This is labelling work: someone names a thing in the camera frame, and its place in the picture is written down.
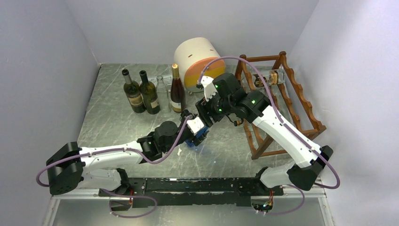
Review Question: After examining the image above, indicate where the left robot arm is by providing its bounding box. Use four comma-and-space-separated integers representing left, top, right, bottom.
44, 110, 206, 196

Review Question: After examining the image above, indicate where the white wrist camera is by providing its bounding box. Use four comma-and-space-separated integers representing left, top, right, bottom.
196, 75, 217, 102
186, 117, 205, 135

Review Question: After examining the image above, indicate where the blue glass bottle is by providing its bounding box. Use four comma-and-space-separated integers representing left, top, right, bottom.
185, 127, 209, 147

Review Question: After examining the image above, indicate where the dark green wine bottle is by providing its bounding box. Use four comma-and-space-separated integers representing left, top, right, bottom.
139, 70, 160, 114

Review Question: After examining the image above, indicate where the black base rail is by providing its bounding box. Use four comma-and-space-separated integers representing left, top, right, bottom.
124, 177, 284, 209

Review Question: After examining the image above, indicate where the clear square glass bottle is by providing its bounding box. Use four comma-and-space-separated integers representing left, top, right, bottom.
156, 75, 171, 113

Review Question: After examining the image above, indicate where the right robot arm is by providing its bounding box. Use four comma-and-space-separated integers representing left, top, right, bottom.
196, 73, 333, 195

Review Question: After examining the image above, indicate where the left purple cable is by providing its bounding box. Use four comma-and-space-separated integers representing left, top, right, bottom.
35, 115, 192, 188

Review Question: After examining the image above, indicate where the green wine bottle tan label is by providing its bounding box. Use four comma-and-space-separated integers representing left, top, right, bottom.
122, 69, 146, 113

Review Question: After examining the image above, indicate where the gold-foil dark wine bottle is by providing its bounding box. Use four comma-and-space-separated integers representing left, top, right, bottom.
170, 64, 186, 113

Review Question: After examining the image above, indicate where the round cream drawer cabinet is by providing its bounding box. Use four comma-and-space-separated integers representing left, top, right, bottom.
174, 37, 220, 93

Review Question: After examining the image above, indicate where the small clear black-cap bottle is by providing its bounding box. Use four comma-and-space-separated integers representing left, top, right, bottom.
252, 69, 286, 88

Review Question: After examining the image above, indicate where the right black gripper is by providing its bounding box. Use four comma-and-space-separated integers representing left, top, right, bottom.
195, 88, 234, 127

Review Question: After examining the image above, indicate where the wooden wine rack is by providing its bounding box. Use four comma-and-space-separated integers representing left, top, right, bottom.
233, 51, 327, 160

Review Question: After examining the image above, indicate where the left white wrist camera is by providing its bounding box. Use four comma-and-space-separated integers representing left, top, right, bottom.
186, 117, 205, 135

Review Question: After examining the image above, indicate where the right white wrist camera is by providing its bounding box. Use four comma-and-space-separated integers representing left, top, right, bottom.
196, 75, 217, 102

